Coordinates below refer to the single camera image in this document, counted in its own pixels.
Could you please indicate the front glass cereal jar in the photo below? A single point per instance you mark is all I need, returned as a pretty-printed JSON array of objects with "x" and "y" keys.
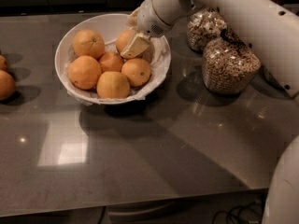
[{"x": 228, "y": 64}]

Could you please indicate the orange front in bowl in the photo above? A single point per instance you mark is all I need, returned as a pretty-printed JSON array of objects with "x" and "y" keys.
[{"x": 113, "y": 85}]

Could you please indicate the back left glass cereal jar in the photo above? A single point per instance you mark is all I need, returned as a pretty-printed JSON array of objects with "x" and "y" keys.
[{"x": 204, "y": 26}]

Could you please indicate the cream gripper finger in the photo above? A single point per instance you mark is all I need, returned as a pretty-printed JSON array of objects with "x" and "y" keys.
[
  {"x": 132, "y": 18},
  {"x": 137, "y": 44}
]

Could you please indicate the white bowl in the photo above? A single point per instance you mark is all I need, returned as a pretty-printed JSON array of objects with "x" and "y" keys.
[{"x": 109, "y": 24}]

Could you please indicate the small centre orange in bowl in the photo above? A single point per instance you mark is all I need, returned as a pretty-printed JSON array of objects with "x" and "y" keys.
[{"x": 111, "y": 61}]

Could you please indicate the white paper liner in bowl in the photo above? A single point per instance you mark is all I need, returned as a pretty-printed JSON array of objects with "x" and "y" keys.
[{"x": 157, "y": 52}]

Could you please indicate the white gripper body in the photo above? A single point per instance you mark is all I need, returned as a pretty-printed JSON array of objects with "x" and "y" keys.
[{"x": 149, "y": 20}]

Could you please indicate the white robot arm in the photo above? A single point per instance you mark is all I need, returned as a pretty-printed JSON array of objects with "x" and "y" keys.
[{"x": 273, "y": 33}]

